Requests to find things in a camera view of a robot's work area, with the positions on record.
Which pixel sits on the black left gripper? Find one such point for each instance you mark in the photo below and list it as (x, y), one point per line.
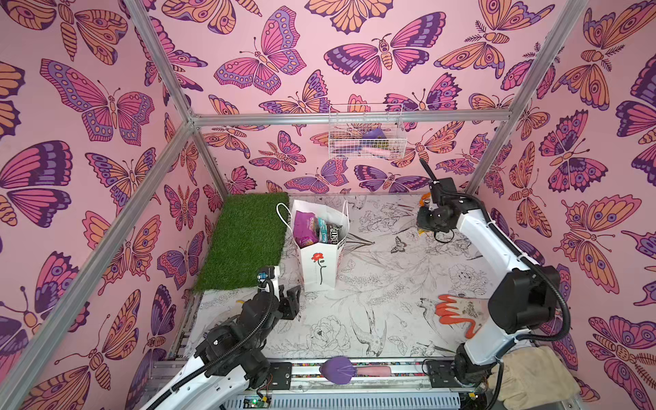
(289, 305)

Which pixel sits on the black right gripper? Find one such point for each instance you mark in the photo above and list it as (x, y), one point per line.
(437, 190)

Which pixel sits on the purple blackcurrant candy bag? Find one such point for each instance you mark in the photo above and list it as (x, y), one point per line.
(306, 229)

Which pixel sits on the teal mint candy bag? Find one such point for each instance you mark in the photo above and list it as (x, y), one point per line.
(323, 231)

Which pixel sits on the brown chocolate candy packet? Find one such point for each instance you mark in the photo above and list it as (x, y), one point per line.
(333, 233)

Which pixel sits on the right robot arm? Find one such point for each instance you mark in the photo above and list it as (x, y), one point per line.
(526, 305)

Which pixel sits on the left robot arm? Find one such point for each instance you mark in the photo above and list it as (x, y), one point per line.
(230, 359)

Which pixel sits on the green artificial grass mat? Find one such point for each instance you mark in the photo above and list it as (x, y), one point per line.
(249, 235)

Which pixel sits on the purple pink silicone spatula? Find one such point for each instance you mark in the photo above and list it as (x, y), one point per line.
(340, 370)

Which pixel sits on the beige leather glove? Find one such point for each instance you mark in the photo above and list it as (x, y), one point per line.
(535, 377)

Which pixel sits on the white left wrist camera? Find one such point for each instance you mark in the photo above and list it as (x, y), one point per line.
(267, 279)

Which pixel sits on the clear wall basket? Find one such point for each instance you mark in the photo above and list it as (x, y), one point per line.
(366, 134)

